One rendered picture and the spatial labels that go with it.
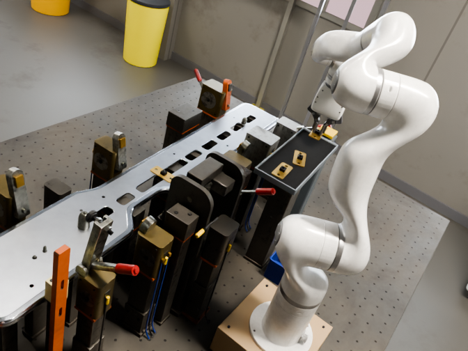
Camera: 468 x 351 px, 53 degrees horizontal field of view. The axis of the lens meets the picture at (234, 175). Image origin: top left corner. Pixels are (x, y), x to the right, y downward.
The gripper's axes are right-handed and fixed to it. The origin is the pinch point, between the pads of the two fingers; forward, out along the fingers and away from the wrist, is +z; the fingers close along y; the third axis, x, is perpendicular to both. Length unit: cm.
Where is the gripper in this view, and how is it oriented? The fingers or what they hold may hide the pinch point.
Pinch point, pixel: (319, 127)
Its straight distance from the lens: 157.9
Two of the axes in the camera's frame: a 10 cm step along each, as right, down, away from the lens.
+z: -2.5, 7.8, 5.7
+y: -8.8, -4.3, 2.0
